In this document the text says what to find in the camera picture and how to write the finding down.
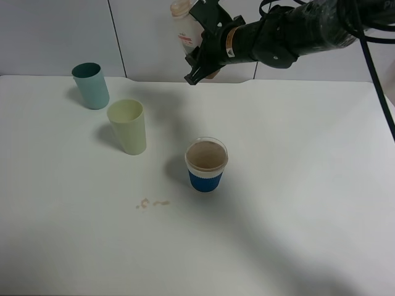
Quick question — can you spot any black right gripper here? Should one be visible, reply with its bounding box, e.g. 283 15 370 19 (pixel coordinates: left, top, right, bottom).
184 17 246 85

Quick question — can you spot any clear plastic beverage bottle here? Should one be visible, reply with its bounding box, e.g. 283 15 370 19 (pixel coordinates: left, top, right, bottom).
170 0 204 68

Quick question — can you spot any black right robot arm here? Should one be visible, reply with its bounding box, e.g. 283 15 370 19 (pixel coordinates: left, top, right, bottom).
185 1 394 85

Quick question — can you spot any pale green plastic cup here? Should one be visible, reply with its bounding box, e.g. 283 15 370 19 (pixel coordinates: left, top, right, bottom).
107 99 146 155

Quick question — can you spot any blue sleeved paper cup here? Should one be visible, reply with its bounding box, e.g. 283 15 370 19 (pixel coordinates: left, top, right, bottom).
185 137 228 193

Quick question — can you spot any teal plastic cup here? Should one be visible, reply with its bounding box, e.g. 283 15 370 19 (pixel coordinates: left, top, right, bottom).
72 62 110 110

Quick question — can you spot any brown spilled drink stain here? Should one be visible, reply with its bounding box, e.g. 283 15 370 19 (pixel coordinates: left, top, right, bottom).
135 198 170 210

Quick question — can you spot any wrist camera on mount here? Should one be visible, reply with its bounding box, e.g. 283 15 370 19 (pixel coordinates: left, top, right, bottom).
189 0 233 35

